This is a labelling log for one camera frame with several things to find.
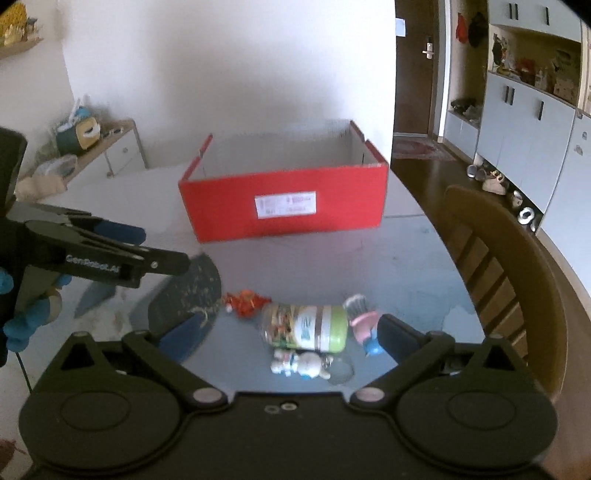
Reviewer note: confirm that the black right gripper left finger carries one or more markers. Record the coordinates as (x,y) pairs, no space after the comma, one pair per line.
(155,365)

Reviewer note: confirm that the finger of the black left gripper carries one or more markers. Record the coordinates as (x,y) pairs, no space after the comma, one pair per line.
(124,233)
(66,249)

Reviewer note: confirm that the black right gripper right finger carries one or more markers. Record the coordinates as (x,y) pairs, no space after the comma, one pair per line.
(417,356)

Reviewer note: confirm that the red dragon keychain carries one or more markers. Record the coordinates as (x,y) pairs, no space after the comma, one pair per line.
(244,304)

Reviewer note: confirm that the white bunny keychain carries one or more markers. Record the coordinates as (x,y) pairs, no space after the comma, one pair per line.
(312,365)

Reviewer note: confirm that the blue gloved hand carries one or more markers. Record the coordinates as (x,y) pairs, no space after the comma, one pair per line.
(44,310)

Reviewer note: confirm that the pink blue whale toy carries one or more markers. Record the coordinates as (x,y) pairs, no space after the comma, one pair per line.
(365,331)

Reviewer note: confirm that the small round brush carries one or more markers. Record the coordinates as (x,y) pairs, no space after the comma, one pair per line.
(357,306)

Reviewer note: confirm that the white drawer sideboard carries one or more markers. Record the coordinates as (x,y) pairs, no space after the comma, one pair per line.
(118,152)

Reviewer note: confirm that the teal tissue box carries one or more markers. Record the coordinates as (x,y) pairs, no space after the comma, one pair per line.
(79,135)

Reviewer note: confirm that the green lid snack jar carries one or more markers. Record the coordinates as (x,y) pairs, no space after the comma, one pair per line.
(323,329)

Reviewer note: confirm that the brown wooden chair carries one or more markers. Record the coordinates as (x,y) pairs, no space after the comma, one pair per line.
(509,281)

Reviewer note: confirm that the red cardboard box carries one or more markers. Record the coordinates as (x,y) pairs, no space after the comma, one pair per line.
(306,178)

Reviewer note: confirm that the pink door mat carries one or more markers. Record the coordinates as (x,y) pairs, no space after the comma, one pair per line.
(419,148)

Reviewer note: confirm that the white shoe cabinet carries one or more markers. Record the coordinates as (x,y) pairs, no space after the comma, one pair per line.
(516,72)

